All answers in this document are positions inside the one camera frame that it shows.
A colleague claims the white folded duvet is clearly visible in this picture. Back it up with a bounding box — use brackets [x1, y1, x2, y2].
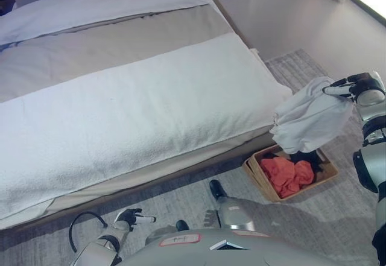
[0, 0, 211, 47]

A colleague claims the thick black wrist cable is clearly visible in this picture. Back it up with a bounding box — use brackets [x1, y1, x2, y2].
[68, 211, 109, 253]

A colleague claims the white garment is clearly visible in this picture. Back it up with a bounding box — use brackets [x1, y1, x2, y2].
[268, 76, 355, 156]

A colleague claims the orange garment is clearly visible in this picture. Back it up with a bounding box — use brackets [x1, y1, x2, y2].
[259, 157, 315, 199]

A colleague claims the grey striped rug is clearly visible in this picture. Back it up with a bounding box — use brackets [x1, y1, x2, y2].
[0, 48, 386, 266]

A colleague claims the beige bed cover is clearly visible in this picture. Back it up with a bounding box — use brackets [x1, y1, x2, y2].
[0, 4, 239, 104]

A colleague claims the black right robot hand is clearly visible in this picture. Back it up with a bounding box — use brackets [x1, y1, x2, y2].
[321, 71, 378, 106]

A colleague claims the black window base strip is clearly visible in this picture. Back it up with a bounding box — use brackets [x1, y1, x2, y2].
[346, 0, 386, 28]

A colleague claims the black garment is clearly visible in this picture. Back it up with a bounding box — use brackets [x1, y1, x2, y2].
[264, 149, 329, 183]

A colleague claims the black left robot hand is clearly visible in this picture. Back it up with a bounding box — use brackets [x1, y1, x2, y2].
[112, 207, 157, 232]

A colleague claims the woven wicker laundry basket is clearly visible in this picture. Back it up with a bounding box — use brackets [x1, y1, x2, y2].
[241, 143, 340, 203]

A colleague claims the silver robot torso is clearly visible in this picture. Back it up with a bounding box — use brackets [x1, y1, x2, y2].
[119, 227, 381, 266]

